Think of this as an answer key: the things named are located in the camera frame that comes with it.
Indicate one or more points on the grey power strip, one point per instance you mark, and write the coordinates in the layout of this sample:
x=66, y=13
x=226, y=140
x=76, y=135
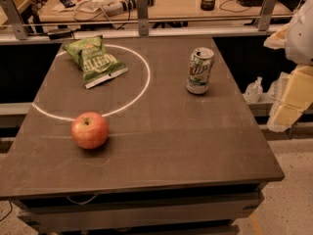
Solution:
x=122, y=7

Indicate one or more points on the grey metal bracket left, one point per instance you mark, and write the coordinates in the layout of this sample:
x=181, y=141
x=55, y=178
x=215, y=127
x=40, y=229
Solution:
x=15, y=19

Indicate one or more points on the white green 7up can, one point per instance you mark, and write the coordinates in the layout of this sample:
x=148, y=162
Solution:
x=200, y=66

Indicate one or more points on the green chip bag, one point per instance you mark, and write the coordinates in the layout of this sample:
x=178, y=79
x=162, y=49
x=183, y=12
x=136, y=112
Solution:
x=97, y=64

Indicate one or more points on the grey metal bracket middle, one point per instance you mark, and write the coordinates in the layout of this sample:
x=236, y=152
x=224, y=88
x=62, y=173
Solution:
x=142, y=15

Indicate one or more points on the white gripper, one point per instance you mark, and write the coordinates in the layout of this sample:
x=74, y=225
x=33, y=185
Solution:
x=301, y=38

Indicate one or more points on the black mesh cup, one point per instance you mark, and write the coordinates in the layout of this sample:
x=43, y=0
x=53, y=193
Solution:
x=207, y=5

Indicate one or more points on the red apple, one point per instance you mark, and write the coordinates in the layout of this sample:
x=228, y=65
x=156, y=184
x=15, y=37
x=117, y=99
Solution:
x=90, y=130

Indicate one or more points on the grey metal bracket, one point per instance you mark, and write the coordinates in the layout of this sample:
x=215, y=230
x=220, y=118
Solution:
x=142, y=15
x=265, y=15
x=15, y=19

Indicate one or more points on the grey metal bracket right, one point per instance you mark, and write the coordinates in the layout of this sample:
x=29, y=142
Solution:
x=265, y=15

